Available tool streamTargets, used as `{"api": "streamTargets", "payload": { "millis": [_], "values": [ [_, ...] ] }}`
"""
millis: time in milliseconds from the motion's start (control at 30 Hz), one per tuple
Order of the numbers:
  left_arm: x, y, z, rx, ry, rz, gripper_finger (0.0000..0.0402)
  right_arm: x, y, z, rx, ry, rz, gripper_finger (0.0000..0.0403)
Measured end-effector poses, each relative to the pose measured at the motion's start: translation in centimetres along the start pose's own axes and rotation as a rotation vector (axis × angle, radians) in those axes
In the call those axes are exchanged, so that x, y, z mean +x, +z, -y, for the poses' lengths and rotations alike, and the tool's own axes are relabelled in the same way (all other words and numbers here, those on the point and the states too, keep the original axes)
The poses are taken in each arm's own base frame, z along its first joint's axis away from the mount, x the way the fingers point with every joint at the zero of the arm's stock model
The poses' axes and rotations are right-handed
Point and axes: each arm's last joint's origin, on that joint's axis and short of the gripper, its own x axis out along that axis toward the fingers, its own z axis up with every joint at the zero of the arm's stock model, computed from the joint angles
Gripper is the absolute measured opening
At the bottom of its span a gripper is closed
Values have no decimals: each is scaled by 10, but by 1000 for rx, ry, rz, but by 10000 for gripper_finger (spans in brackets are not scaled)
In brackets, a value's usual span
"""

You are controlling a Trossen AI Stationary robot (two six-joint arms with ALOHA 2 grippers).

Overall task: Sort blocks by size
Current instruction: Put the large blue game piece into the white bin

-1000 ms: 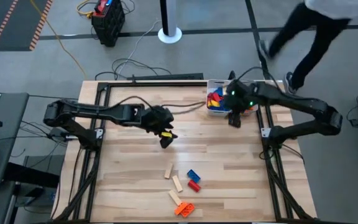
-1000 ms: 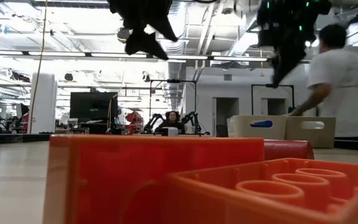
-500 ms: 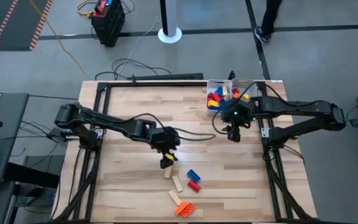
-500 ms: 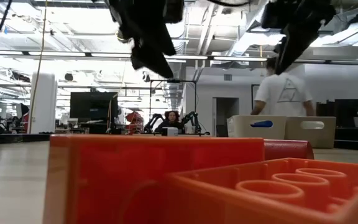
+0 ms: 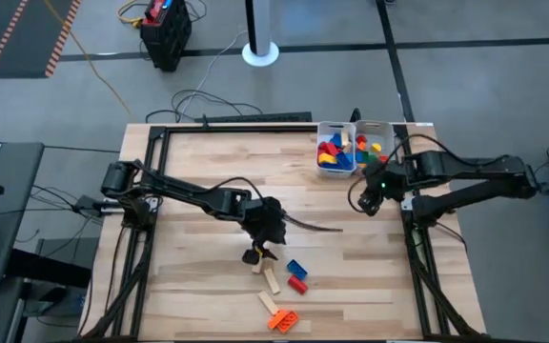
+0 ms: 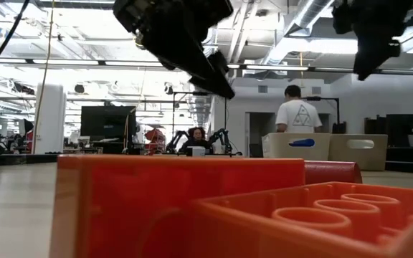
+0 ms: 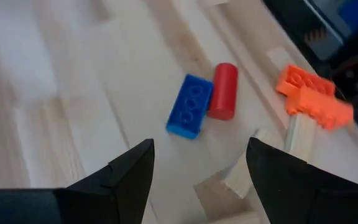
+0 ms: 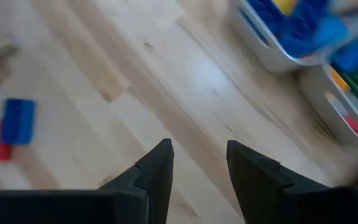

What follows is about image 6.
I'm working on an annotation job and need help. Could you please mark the orange toy brick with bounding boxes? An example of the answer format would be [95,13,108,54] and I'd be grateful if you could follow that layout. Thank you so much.
[50,154,306,258]
[188,181,413,258]

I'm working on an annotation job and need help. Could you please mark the black equipment stack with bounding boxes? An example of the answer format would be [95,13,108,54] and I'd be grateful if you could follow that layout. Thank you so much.
[363,113,413,134]

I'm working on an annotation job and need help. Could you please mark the red toy brick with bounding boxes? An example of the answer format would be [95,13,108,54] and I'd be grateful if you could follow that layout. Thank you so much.
[303,161,364,186]

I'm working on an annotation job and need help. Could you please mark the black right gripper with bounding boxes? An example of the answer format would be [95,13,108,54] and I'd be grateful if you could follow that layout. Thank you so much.
[332,0,413,82]

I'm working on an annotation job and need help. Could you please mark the red background item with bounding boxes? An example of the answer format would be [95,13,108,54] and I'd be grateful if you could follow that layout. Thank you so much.
[144,128,167,155]

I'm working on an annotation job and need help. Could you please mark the ribbed silver ventilation duct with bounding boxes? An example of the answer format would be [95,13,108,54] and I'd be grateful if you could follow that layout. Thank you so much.
[188,96,219,139]

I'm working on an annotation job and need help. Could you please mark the small white box device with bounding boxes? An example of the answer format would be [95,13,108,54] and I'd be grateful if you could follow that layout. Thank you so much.
[186,145,207,158]

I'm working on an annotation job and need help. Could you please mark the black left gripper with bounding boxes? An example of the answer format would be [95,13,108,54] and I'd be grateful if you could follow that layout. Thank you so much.
[113,0,235,100]

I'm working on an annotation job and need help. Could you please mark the short yellow hanging cord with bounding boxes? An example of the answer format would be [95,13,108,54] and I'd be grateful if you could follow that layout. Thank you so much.
[298,52,306,87]

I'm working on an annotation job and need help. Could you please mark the long ceiling light bar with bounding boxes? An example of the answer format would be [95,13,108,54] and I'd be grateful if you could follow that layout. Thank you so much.
[84,59,338,72]

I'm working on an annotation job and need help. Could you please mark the white plastic bin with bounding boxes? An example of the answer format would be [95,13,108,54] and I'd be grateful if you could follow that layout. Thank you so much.
[262,132,333,161]

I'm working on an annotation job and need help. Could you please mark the black monitor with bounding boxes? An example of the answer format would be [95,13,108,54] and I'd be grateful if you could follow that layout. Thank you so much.
[80,105,138,156]

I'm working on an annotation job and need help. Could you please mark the black gantry frame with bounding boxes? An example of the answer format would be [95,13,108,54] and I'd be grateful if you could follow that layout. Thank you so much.
[171,90,228,146]
[301,95,341,134]

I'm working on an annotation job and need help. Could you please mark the person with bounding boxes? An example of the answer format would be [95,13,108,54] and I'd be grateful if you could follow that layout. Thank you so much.
[275,84,324,135]
[179,126,214,155]

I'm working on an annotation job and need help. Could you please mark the blue toy brick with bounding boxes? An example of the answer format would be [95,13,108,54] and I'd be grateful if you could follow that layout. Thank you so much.
[288,138,316,148]

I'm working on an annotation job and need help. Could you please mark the white pillar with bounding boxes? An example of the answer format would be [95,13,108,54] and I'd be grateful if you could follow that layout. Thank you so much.
[33,84,67,154]

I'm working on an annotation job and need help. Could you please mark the long black arm cable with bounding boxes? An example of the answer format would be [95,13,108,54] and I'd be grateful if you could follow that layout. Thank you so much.
[0,0,31,84]

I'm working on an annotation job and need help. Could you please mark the black and red chair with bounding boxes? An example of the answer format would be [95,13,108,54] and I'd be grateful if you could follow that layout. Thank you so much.
[17,118,35,152]

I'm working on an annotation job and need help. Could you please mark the beige plastic bin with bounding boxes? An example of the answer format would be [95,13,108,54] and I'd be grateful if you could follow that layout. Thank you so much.
[327,133,389,172]

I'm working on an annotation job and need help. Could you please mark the smooth silver ventilation duct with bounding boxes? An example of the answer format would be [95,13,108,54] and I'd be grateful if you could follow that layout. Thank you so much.
[262,0,336,65]

